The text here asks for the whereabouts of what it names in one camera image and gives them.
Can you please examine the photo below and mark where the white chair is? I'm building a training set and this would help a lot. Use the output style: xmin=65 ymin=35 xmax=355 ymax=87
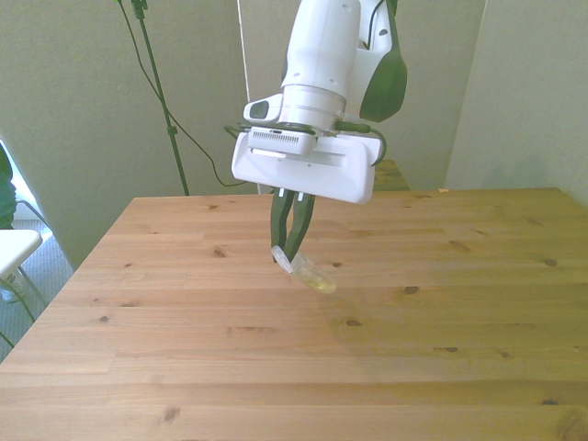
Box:
xmin=0 ymin=229 xmax=50 ymax=322

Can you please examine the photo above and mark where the dark camera stand pole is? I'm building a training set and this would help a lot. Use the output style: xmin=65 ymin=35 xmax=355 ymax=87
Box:
xmin=130 ymin=0 xmax=191 ymax=197

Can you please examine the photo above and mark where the white vertical wall strip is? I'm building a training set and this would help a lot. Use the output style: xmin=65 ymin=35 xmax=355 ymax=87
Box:
xmin=235 ymin=0 xmax=264 ymax=196

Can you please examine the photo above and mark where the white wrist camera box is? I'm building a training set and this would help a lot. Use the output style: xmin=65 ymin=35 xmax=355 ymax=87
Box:
xmin=247 ymin=128 xmax=319 ymax=158

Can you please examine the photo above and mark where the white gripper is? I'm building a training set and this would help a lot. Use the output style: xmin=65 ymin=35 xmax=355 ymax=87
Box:
xmin=230 ymin=130 xmax=383 ymax=264

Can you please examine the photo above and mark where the person in green clothes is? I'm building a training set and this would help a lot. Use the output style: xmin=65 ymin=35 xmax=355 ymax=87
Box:
xmin=0 ymin=140 xmax=19 ymax=231

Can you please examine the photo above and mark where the dark hanging cable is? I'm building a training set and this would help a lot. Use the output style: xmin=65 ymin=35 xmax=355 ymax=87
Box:
xmin=113 ymin=0 xmax=252 ymax=188

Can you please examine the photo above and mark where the clear sanitizer pump bottle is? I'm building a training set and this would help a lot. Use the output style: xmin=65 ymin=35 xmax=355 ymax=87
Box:
xmin=270 ymin=244 xmax=339 ymax=295

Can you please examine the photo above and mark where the white shoe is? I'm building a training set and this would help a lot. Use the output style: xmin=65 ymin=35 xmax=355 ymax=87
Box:
xmin=0 ymin=269 xmax=27 ymax=303

